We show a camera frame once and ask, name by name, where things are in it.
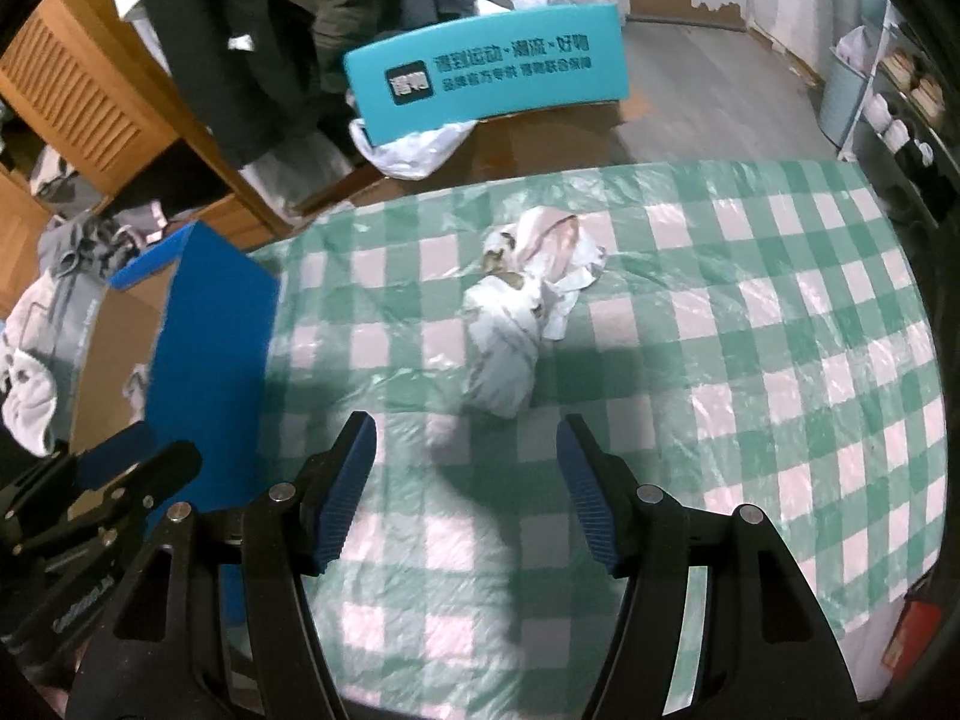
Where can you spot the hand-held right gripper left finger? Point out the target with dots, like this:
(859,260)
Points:
(349,495)

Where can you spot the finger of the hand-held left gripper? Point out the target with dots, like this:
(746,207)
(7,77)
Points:
(112,457)
(150,484)

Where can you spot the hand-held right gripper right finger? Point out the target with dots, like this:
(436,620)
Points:
(589,502)

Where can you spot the blue-edged cardboard box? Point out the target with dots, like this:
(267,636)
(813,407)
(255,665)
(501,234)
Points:
(217,330)

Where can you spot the white patterned cloth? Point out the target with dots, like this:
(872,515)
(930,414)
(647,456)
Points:
(555,240)

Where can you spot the green white checked tablecloth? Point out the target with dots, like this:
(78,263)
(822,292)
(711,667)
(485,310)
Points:
(750,390)

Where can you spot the grey hoodie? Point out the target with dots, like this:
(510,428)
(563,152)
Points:
(75,247)

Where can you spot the grey folded clothes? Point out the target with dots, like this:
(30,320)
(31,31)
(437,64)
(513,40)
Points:
(60,180)

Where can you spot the white plastic bag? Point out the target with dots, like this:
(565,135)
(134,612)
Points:
(409,154)

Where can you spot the red box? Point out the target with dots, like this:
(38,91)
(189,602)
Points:
(911,637)

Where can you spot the wooden louvred wardrobe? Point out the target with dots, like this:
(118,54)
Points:
(75,90)

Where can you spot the black hanging coat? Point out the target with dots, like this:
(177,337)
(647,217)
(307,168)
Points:
(210,52)

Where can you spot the teal shoe box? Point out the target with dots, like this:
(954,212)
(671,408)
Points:
(487,90)

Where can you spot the black shoes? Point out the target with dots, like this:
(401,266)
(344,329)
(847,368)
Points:
(919,165)

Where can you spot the light blue bin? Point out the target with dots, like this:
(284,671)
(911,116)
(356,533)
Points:
(844,105)

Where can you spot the white shoes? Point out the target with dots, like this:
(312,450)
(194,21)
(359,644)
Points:
(889,124)

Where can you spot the beige shoes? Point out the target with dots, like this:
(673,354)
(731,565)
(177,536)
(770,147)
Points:
(919,79)

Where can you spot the metal shoe rack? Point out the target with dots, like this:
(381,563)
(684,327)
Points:
(883,22)

